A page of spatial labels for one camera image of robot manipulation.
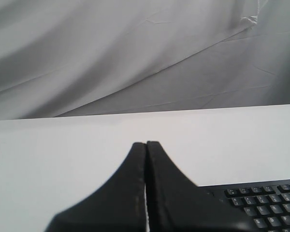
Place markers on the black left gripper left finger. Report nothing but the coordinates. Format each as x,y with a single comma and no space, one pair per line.
117,206

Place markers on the black acer keyboard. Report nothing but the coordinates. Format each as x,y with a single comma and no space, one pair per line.
267,202

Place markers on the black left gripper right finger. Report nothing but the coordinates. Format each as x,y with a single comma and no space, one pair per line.
176,204

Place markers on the grey backdrop cloth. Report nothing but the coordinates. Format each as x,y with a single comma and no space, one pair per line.
95,57

